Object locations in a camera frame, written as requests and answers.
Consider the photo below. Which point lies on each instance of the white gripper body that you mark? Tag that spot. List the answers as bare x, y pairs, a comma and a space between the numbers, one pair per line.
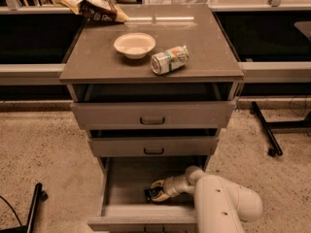
170, 186

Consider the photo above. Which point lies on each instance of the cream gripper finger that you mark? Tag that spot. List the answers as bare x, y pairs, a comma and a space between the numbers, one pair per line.
160, 197
158, 183

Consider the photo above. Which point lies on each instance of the dark blue rxbar wrapper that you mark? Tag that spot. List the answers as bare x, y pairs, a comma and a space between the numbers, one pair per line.
152, 193

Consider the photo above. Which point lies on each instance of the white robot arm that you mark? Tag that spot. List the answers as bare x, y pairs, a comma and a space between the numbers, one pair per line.
220, 205

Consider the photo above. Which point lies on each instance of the middle grey drawer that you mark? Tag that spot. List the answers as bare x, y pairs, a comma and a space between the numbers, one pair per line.
157, 146

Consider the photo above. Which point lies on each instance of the grey drawer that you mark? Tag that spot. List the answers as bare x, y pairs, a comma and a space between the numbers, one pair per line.
157, 146
124, 205
152, 115

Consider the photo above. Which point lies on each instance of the bottom grey drawer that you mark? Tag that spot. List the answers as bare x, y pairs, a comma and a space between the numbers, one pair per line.
124, 205

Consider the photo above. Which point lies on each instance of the grey drawer cabinet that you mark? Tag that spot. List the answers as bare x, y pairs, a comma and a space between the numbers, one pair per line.
96, 73

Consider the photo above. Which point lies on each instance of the top grey drawer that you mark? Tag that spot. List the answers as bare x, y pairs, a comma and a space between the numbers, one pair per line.
152, 115

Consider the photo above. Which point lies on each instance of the crushed soda can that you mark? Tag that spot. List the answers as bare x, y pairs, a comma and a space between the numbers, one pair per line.
169, 60

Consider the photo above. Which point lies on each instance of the black stand leg left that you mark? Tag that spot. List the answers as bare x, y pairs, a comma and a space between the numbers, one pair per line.
39, 196

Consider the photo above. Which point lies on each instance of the white paper bowl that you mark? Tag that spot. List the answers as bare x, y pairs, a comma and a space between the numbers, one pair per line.
135, 45

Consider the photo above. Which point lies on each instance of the brown chip bag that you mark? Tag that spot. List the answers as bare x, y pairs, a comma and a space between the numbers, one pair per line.
97, 10

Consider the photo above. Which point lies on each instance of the grey metal rail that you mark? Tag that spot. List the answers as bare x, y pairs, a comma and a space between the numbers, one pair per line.
254, 72

